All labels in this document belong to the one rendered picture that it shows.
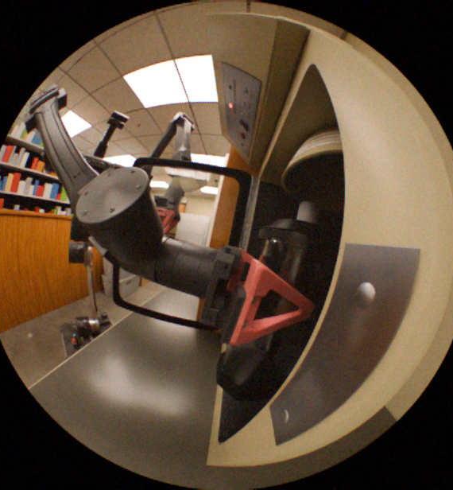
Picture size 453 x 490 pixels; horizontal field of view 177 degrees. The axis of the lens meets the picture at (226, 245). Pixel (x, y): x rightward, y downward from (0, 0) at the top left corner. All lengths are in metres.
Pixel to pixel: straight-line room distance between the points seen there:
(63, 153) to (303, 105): 0.30
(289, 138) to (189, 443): 0.44
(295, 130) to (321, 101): 0.05
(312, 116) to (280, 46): 0.08
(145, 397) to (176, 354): 0.14
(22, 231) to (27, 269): 0.38
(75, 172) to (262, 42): 0.26
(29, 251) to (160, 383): 1.87
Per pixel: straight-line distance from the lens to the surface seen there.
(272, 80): 0.20
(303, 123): 0.19
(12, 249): 1.97
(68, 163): 0.25
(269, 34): 0.19
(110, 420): 0.31
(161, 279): 0.15
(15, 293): 2.11
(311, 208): 0.17
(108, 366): 0.37
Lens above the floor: 1.23
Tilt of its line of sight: 3 degrees down
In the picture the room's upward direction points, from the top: 11 degrees clockwise
